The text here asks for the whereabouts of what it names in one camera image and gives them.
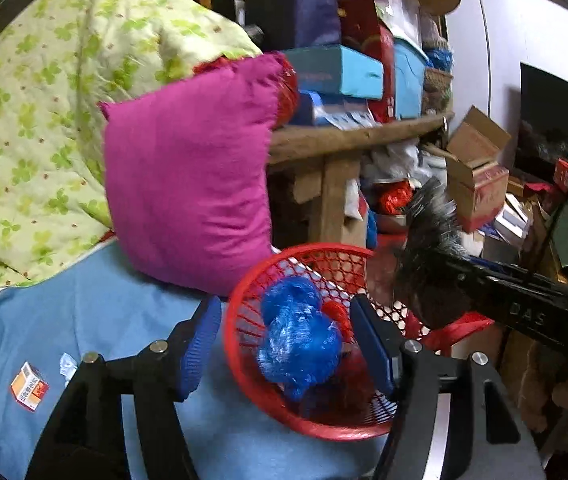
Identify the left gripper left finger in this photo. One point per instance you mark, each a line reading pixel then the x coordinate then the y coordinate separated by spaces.
pixel 177 362

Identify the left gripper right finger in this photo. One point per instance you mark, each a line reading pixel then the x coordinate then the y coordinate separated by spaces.
pixel 381 343

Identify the open cardboard box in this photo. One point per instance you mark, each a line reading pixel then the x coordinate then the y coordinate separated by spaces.
pixel 476 180

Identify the red gift box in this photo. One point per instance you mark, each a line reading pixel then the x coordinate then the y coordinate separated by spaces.
pixel 364 31

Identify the red plastic mesh basket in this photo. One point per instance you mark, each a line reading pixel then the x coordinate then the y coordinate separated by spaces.
pixel 347 407

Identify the light blue shoe box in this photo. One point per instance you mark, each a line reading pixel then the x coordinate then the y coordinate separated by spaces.
pixel 337 70

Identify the blue plastic storage bin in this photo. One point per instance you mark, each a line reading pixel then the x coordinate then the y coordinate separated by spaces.
pixel 410 65

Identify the magenta pillow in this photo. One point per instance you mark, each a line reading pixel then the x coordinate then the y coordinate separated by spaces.
pixel 185 174

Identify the red wrapper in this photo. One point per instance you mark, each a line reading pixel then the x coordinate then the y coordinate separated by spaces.
pixel 338 313

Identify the green clover quilt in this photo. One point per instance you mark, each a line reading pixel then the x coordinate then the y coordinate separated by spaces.
pixel 59 60

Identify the dark fuzzy ball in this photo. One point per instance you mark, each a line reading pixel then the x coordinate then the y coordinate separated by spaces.
pixel 423 281

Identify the navy blue bag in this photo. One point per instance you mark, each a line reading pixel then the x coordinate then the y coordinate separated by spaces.
pixel 292 24

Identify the blue bed blanket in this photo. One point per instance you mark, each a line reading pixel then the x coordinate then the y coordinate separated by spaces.
pixel 107 423

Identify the wooden bench table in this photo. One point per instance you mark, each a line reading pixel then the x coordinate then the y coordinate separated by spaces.
pixel 323 159

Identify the white tissue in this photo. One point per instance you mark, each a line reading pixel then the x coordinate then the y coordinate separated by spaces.
pixel 67 367

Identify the blue plastic bag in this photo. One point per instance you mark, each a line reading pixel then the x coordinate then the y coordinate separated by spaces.
pixel 301 346

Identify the woven basket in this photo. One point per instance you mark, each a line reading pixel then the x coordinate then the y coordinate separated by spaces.
pixel 437 91

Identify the red shiny plastic bag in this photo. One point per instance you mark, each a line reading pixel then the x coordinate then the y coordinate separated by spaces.
pixel 288 90

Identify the blue white packet box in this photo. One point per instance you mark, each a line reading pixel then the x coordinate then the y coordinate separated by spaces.
pixel 331 110

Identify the orange white small box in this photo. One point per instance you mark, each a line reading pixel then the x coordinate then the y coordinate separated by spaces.
pixel 28 387

